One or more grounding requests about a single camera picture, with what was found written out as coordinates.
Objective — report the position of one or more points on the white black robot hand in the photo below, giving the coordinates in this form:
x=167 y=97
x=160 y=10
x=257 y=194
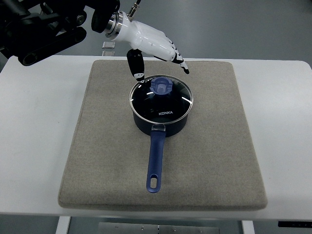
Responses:
x=145 y=39

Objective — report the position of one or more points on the glass pot lid blue knob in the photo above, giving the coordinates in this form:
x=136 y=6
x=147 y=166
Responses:
x=161 y=99

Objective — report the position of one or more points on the dark pot with blue handle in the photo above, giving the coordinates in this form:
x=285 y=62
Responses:
x=157 y=131

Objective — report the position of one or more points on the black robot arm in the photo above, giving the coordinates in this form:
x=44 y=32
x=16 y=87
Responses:
x=33 y=30

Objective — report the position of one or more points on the upper silver floor plate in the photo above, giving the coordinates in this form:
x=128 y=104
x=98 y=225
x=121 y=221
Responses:
x=108 y=45

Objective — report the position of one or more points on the silver floor plate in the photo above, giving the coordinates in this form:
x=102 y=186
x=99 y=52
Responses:
x=108 y=53
x=108 y=45

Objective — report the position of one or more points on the lower silver floor plate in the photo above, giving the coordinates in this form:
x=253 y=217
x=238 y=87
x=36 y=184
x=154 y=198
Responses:
x=108 y=53

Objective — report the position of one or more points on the beige felt mat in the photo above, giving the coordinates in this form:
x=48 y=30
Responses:
x=210 y=165

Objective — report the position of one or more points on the white left table leg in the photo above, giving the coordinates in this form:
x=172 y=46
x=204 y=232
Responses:
x=63 y=225

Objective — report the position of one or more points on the white table leg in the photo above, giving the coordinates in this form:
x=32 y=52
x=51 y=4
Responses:
x=247 y=227
x=63 y=225

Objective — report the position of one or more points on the white right table leg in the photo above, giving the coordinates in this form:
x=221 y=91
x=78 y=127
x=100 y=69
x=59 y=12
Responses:
x=247 y=227

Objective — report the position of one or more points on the black table control panel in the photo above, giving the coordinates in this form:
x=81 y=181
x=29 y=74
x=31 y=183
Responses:
x=295 y=224

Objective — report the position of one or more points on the metal table base plate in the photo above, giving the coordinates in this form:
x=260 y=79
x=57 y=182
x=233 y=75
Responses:
x=129 y=228

